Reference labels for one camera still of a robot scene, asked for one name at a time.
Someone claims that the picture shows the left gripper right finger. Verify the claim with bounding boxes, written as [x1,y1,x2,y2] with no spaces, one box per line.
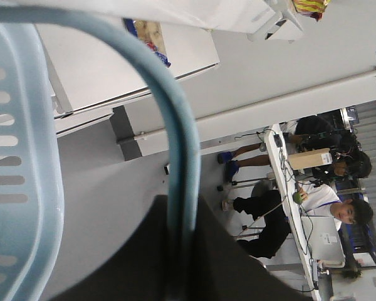
[191,197,311,300]

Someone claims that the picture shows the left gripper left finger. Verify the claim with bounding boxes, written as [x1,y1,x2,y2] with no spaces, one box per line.
[52,194,175,300]

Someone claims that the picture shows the light blue plastic basket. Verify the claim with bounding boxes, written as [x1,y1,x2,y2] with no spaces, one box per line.
[0,1,201,300]

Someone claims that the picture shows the silver laptop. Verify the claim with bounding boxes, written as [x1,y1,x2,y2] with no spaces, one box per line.
[301,216,345,268]

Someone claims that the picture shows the seated person white shirt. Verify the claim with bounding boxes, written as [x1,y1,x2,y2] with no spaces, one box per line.
[221,181,374,260]

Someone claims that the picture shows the white long desk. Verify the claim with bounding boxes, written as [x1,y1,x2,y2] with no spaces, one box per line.
[264,124,321,300]

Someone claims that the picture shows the cardboard box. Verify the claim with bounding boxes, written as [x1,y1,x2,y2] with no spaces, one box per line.
[288,148,333,170]

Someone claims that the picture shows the seated person black shirt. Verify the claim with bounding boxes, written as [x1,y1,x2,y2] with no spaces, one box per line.
[217,115,372,184]

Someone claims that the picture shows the white store shelving unit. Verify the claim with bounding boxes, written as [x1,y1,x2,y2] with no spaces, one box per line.
[24,1,302,135]

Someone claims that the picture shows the blue snack bag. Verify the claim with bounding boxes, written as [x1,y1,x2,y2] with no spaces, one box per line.
[123,18,171,68]

